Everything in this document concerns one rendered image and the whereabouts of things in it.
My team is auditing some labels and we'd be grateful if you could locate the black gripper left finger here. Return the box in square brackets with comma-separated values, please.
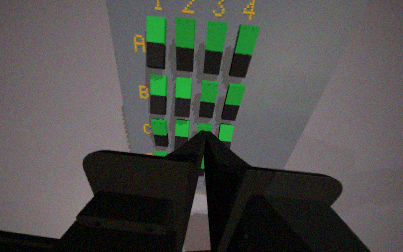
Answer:
[83, 130, 206, 252]

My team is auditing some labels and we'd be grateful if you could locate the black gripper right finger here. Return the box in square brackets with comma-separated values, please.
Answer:
[204, 131, 342, 252]

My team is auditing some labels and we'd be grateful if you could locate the grey switch panel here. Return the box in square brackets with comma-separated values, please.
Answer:
[105, 0, 369, 170]

